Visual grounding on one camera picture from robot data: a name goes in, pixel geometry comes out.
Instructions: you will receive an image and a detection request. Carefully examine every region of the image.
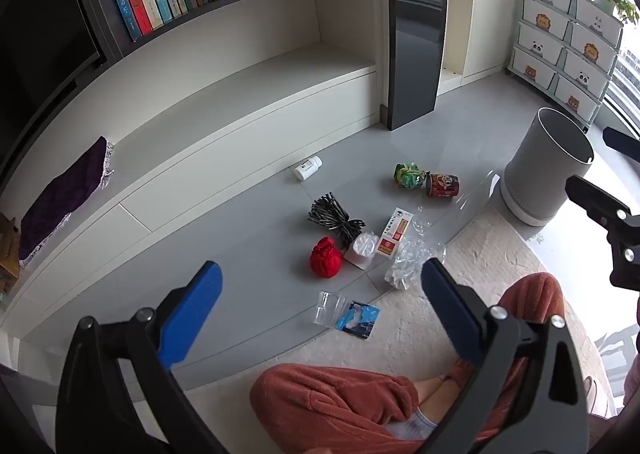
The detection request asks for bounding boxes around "clear plastic wrap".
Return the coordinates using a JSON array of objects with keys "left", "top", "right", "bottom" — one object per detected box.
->
[{"left": 384, "top": 207, "right": 448, "bottom": 291}]

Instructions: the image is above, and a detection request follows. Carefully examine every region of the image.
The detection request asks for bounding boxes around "purple fringed cloth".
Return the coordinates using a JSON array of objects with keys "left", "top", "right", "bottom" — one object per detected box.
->
[{"left": 19, "top": 135, "right": 115, "bottom": 267}]

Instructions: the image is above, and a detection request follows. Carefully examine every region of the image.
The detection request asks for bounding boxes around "person's leg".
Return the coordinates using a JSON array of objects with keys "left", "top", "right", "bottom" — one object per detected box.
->
[
  {"left": 445, "top": 271, "right": 568, "bottom": 435},
  {"left": 249, "top": 363, "right": 423, "bottom": 454}
]

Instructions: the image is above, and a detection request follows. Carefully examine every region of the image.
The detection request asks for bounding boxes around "blue foil packet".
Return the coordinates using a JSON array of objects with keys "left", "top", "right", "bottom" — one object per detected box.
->
[{"left": 335, "top": 301, "right": 381, "bottom": 339}]

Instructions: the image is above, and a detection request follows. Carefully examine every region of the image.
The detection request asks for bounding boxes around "white low cabinet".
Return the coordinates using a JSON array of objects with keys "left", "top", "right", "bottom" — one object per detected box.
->
[{"left": 0, "top": 42, "right": 379, "bottom": 345}]

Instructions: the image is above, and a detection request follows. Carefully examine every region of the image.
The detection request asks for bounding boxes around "window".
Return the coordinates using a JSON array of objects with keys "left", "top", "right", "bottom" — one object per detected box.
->
[{"left": 602, "top": 24, "right": 640, "bottom": 135}]

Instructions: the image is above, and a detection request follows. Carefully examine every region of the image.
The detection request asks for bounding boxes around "animal print drawer cabinet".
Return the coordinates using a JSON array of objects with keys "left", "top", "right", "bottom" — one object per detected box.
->
[{"left": 509, "top": 0, "right": 626, "bottom": 127}]

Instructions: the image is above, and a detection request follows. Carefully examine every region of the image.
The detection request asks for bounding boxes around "red and white carton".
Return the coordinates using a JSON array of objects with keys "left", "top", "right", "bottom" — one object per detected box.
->
[{"left": 376, "top": 207, "right": 413, "bottom": 257}]

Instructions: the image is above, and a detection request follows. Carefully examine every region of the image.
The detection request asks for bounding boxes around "white plastic bottle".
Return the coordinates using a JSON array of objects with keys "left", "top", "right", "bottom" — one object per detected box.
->
[{"left": 293, "top": 157, "right": 323, "bottom": 181}]

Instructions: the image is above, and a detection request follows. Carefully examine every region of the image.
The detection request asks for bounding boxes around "grey round bin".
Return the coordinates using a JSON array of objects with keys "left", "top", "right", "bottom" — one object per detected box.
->
[{"left": 500, "top": 107, "right": 596, "bottom": 226}]

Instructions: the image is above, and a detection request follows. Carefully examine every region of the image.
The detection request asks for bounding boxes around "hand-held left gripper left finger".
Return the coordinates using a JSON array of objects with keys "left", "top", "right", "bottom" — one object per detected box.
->
[{"left": 55, "top": 261, "right": 231, "bottom": 454}]

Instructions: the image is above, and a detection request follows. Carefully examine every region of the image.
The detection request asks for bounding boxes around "white open shelf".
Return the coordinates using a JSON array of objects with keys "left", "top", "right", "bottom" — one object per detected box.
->
[{"left": 437, "top": 0, "right": 526, "bottom": 98}]

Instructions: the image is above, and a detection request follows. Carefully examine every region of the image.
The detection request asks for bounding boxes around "green packet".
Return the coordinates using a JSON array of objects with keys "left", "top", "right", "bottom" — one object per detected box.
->
[{"left": 393, "top": 162, "right": 431, "bottom": 191}]

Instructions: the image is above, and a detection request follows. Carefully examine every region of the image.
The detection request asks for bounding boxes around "red cloth pouch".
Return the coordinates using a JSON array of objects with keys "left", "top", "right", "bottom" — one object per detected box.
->
[{"left": 309, "top": 237, "right": 344, "bottom": 280}]

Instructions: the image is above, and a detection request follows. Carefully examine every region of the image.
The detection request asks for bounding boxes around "clear plastic cup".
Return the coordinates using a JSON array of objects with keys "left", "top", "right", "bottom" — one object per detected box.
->
[{"left": 313, "top": 291, "right": 349, "bottom": 326}]

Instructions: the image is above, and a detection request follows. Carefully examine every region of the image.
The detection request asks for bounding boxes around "person's left leg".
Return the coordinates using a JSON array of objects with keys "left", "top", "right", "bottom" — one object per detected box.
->
[{"left": 249, "top": 363, "right": 423, "bottom": 454}]

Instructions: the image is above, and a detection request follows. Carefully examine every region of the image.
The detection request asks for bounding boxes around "white cup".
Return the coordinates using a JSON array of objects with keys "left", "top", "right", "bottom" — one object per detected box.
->
[{"left": 345, "top": 233, "right": 381, "bottom": 269}]

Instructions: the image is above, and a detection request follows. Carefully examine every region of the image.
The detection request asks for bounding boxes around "dark glossy cabinet door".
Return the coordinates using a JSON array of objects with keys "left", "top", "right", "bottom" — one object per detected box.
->
[{"left": 385, "top": 0, "right": 449, "bottom": 131}]

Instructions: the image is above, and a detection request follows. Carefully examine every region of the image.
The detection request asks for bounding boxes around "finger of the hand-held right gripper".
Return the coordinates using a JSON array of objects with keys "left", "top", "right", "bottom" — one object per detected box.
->
[
  {"left": 602, "top": 127, "right": 640, "bottom": 160},
  {"left": 565, "top": 175, "right": 640, "bottom": 292}
]

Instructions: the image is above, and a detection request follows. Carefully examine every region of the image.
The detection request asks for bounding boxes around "black television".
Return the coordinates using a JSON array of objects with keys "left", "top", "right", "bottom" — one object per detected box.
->
[{"left": 0, "top": 0, "right": 106, "bottom": 175}]

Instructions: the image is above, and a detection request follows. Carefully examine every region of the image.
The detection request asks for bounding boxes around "person's right leg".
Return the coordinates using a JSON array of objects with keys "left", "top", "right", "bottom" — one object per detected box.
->
[{"left": 445, "top": 271, "right": 568, "bottom": 435}]

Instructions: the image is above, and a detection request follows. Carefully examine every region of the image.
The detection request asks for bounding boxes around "red cartoon drink can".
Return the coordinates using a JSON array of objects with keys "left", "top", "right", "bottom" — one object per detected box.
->
[{"left": 425, "top": 173, "right": 460, "bottom": 198}]

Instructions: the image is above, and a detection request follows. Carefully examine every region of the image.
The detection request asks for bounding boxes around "cream rug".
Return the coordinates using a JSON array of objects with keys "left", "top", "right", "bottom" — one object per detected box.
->
[{"left": 187, "top": 207, "right": 626, "bottom": 454}]

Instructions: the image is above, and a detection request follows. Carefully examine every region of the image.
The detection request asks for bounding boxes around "brown cardboard box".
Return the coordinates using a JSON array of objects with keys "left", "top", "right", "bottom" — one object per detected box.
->
[{"left": 0, "top": 211, "right": 22, "bottom": 295}]

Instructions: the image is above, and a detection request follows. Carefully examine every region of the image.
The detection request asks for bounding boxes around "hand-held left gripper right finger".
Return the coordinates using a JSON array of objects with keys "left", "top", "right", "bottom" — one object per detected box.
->
[{"left": 420, "top": 257, "right": 588, "bottom": 454}]

